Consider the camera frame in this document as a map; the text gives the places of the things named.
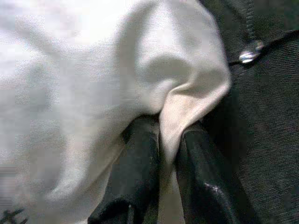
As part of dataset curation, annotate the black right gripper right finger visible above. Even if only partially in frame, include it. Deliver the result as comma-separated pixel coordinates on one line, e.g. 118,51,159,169
174,123,259,224

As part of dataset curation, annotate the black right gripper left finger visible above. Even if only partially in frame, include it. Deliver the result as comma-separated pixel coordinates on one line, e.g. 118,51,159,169
87,115,163,224

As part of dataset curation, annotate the white pillow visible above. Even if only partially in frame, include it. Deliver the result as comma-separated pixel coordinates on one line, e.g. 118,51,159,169
0,0,233,224

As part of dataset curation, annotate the dark tufted headboard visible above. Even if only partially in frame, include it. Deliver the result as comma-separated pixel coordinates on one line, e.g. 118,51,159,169
198,0,299,224

